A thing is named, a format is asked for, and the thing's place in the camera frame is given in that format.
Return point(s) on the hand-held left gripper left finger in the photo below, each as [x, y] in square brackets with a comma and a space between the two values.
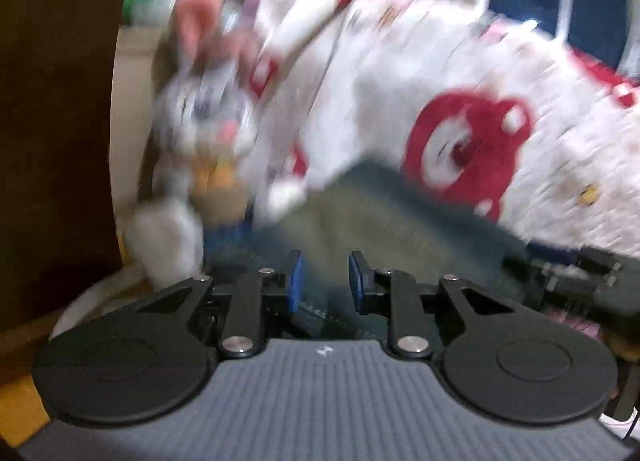
[296, 281]

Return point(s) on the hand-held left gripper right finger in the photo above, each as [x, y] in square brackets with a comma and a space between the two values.
[356, 281]

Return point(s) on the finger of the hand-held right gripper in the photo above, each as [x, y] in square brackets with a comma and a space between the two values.
[555, 253]

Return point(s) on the dark blue denim jeans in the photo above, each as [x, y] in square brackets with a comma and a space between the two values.
[375, 211]

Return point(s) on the white fabric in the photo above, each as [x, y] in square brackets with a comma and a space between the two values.
[620, 423]

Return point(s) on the grey rabbit plush toy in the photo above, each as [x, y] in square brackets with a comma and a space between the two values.
[210, 111]

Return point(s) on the white quilted bear-print bedspread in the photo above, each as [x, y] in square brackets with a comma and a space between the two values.
[400, 91]

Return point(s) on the brown wooden cabinet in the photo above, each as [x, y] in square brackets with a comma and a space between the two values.
[60, 116]

